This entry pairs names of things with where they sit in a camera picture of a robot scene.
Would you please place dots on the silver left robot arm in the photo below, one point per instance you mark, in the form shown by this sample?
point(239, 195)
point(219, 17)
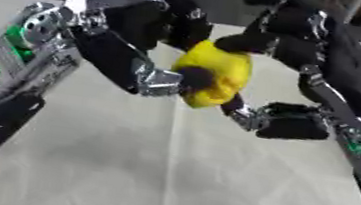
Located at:
point(4, 83)

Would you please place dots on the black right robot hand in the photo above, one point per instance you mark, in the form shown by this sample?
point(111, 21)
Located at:
point(325, 61)

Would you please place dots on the yellow soft toy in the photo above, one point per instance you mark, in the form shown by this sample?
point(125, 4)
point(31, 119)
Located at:
point(220, 76)

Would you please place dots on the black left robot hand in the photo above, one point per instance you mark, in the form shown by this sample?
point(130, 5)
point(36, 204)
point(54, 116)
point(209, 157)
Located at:
point(123, 25)

